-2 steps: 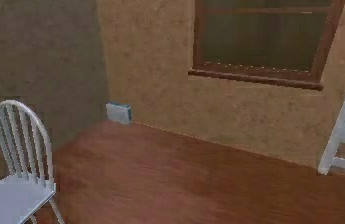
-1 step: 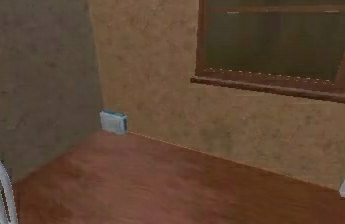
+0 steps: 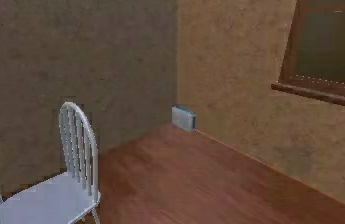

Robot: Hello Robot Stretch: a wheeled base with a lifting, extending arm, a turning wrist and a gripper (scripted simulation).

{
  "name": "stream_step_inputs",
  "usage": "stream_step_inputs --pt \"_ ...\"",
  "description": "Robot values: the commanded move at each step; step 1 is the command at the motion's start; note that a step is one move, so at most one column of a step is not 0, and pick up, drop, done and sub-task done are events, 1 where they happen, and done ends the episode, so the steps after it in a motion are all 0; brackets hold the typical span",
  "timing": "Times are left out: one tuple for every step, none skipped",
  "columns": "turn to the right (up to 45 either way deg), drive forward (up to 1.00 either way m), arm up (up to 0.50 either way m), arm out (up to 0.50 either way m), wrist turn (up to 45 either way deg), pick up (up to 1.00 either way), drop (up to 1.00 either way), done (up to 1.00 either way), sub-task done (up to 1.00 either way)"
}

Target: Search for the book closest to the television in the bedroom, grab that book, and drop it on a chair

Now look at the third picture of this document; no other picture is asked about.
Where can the grey box with blue edge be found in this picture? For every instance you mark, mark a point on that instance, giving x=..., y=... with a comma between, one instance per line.
x=182, y=119

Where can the white slat-back chair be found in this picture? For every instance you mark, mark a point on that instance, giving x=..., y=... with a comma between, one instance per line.
x=53, y=196

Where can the dark brown framed window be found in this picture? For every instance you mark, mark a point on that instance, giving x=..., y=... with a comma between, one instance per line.
x=330, y=50

